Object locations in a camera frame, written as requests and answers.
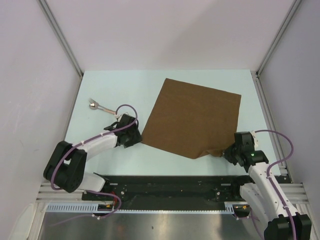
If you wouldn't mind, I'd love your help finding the brown cloth napkin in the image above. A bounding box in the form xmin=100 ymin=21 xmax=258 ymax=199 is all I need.
xmin=142 ymin=78 xmax=241 ymax=159

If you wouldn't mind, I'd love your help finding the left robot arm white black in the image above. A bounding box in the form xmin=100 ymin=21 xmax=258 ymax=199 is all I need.
xmin=43 ymin=114 xmax=142 ymax=200

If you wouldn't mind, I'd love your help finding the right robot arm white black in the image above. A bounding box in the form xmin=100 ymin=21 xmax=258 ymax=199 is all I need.
xmin=222 ymin=131 xmax=312 ymax=240

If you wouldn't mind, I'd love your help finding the silver metal spoon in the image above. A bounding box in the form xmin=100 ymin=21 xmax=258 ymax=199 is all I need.
xmin=89 ymin=102 xmax=116 ymax=115

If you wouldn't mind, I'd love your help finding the silver metal fork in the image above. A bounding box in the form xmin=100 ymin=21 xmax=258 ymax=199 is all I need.
xmin=88 ymin=98 xmax=106 ymax=111

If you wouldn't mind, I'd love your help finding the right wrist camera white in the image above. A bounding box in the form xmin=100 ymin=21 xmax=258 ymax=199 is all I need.
xmin=250 ymin=130 xmax=259 ymax=149

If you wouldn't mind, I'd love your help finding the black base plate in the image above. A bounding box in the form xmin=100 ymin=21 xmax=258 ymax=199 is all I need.
xmin=51 ymin=174 xmax=292 ymax=203

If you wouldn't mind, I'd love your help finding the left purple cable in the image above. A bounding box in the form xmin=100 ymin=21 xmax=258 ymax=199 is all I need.
xmin=49 ymin=103 xmax=139 ymax=227

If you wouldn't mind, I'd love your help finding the aluminium frame post right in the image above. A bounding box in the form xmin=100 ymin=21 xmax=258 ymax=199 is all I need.
xmin=254 ymin=0 xmax=303 ymax=76

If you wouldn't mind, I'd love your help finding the aluminium frame post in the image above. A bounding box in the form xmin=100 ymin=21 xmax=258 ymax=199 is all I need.
xmin=37 ymin=0 xmax=85 ymax=77
xmin=254 ymin=0 xmax=303 ymax=76

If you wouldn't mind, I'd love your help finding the white slotted cable duct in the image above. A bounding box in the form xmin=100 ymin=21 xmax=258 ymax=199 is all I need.
xmin=45 ymin=200 xmax=249 ymax=215

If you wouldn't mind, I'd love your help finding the aluminium frame rail front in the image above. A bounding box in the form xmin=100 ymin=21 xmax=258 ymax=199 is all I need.
xmin=35 ymin=182 xmax=309 ymax=204

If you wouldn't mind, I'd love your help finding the aluminium frame post left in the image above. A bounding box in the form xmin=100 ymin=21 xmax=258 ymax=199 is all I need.
xmin=37 ymin=0 xmax=85 ymax=77

